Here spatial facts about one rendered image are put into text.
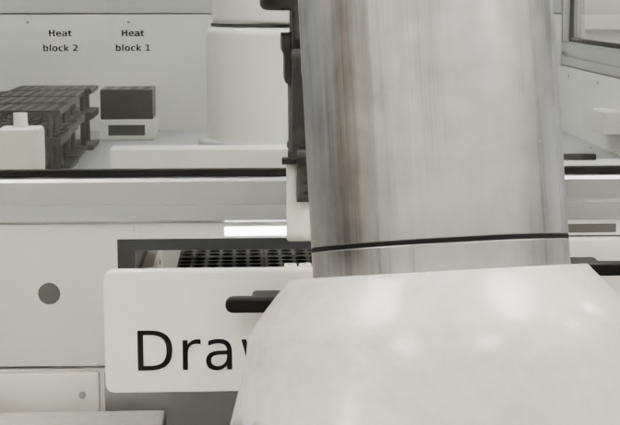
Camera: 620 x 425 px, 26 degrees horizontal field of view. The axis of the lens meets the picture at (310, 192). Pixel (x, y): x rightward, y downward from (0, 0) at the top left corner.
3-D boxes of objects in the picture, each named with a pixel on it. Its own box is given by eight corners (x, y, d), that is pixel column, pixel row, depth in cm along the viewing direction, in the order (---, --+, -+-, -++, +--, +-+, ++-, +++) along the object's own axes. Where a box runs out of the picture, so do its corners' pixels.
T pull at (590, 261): (626, 276, 131) (627, 262, 131) (551, 277, 131) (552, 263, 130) (616, 268, 135) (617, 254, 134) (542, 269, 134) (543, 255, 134)
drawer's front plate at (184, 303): (428, 388, 121) (430, 269, 120) (105, 393, 120) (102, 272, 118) (425, 383, 123) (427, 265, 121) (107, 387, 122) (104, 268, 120)
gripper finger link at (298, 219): (321, 160, 117) (321, 161, 116) (320, 240, 118) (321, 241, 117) (286, 160, 116) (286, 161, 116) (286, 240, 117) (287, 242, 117)
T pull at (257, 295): (312, 312, 116) (312, 297, 116) (225, 313, 116) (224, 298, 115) (309, 303, 120) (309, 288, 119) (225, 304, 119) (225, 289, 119)
